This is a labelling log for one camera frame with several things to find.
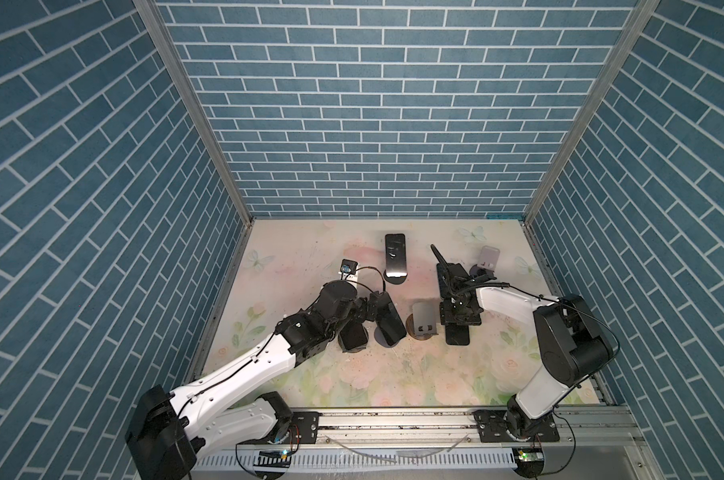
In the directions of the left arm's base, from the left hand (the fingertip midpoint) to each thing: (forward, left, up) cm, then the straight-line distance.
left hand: (365, 290), depth 77 cm
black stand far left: (-9, +3, -17) cm, 20 cm away
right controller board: (-35, -41, -23) cm, 58 cm away
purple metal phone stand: (+20, -42, -11) cm, 47 cm away
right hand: (+1, -27, -19) cm, 33 cm away
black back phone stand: (+15, -10, -17) cm, 25 cm away
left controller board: (-34, +22, -23) cm, 46 cm away
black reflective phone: (-5, -28, -17) cm, 33 cm away
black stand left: (-5, -5, -18) cm, 20 cm away
